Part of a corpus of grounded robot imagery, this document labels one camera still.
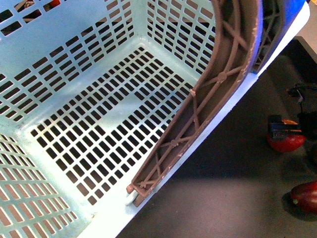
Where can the red yellow apple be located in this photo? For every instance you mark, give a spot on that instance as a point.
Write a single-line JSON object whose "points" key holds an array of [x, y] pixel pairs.
{"points": [[289, 143]]}

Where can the dark purple eggplant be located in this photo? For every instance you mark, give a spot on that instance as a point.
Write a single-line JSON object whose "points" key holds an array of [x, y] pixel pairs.
{"points": [[304, 196]]}

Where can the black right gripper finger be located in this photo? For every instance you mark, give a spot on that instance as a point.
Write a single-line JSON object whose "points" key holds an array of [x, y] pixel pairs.
{"points": [[279, 130]]}

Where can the light blue plastic basket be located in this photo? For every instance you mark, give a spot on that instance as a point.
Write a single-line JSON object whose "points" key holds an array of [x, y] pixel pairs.
{"points": [[101, 101]]}

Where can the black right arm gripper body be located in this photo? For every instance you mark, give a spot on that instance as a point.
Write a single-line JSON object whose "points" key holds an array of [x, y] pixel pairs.
{"points": [[306, 96]]}

